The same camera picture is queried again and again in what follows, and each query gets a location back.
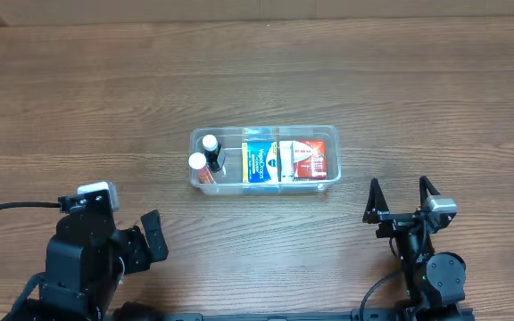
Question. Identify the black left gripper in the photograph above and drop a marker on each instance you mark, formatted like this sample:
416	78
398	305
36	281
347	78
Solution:
138	248

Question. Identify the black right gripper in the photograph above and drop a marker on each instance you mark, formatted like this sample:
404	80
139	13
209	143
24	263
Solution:
402	224

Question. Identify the orange tablet tube white cap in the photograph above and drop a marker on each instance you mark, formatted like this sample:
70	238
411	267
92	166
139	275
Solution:
198	163

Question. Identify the dark bottle white cap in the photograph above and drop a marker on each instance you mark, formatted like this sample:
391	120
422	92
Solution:
213	153

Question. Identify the red medicine sachet box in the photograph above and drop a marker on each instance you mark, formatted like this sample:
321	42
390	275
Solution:
309	159

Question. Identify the white Hansaplast plaster box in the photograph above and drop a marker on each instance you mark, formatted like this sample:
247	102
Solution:
286	156

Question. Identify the blue VapoDrops cough drops bag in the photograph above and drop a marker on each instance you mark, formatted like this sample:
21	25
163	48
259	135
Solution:
260	162

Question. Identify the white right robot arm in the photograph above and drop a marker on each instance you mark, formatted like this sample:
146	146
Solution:
434	281

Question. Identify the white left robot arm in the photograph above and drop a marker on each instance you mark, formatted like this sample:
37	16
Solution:
85	262

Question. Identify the clear plastic container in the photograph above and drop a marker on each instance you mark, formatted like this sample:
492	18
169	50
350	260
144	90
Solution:
228	181

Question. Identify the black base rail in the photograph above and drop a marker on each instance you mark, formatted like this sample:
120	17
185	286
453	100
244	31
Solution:
353	315

